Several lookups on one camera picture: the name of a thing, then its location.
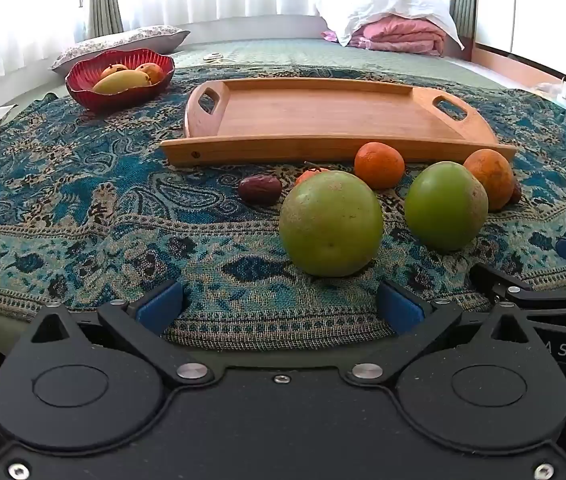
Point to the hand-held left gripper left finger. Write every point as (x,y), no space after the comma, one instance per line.
(159,307)

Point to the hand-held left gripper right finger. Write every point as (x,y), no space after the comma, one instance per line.
(399,310)

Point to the small green citrus fruit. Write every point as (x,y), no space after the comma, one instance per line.
(445,206)

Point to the brownish orange fruit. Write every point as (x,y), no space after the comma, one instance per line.
(489,177)

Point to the large green citrus fruit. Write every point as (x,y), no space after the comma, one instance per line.
(332,223)

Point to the round orange tangerine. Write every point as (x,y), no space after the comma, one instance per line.
(379,165)

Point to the dark red date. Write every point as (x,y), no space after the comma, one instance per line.
(259,189)
(516,193)

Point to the small tangerine with stem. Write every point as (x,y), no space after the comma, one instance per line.
(305,176)

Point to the blue paisley patterned blanket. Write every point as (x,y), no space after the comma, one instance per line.
(88,200)

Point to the red ribbed bowl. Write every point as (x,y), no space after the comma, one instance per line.
(113,100)

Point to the yellow mango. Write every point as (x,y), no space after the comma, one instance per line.
(122,81)

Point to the small orange mottled fruit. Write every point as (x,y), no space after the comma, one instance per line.
(113,68)
(152,72)

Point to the folded pink blanket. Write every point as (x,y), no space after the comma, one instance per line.
(403,35)

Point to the floral grey pillow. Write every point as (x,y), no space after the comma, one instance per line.
(118,42)

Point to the green quilted mat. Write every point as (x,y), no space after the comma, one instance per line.
(313,52)

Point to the white duvet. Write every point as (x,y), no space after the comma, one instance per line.
(383,2)

